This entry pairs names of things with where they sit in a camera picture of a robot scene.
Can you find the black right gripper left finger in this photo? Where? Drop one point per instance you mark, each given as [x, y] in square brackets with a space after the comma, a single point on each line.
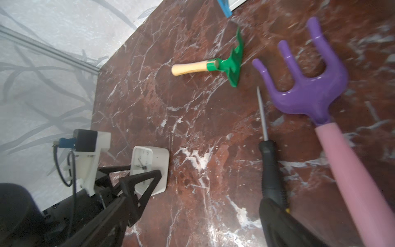
[103, 222]

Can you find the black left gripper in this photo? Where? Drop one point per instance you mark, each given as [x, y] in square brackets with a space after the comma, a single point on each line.
[57, 217]

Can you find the blue white slatted crate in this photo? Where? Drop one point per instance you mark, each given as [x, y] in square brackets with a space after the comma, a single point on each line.
[228, 6]

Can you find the green rake wooden handle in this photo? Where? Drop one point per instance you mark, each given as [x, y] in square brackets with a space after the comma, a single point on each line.
[231, 66]

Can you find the purple fork pink handle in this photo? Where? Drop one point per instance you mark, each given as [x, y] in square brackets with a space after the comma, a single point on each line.
[372, 216]

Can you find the black handled screwdriver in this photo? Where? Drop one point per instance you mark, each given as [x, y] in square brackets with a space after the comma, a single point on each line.
[272, 185]

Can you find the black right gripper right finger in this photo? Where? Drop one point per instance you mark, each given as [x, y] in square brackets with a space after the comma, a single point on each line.
[282, 230]

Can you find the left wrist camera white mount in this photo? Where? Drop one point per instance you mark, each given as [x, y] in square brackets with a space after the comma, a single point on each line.
[87, 145]

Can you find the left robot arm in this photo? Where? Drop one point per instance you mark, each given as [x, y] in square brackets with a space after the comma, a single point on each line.
[22, 222]

